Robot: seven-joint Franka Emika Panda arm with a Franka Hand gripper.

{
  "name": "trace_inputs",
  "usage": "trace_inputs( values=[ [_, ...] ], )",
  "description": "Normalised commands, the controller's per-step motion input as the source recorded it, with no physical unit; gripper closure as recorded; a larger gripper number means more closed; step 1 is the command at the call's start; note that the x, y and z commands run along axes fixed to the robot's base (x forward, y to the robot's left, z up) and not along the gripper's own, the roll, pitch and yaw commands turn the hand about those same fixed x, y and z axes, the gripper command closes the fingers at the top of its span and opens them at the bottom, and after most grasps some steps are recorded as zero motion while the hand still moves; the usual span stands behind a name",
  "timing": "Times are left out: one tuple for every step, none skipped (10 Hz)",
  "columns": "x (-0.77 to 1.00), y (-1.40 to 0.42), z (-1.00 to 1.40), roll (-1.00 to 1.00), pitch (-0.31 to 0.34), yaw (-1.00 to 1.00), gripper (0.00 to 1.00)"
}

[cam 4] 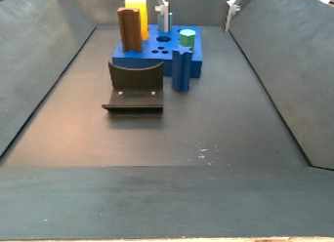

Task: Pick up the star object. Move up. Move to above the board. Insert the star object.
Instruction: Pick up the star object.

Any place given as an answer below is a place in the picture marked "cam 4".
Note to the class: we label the dark blue star peg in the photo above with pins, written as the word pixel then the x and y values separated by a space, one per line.
pixel 182 68

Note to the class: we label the blue shape sorter board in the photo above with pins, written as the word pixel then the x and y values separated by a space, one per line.
pixel 158 48

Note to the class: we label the black curved stand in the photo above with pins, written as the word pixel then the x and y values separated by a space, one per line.
pixel 137 89

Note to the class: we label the green hexagonal peg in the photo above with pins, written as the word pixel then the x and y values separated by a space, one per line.
pixel 187 38

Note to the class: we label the yellow arch block peg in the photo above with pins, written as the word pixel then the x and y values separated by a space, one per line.
pixel 141 4

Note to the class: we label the brown block peg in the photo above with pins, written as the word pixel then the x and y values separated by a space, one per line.
pixel 130 29

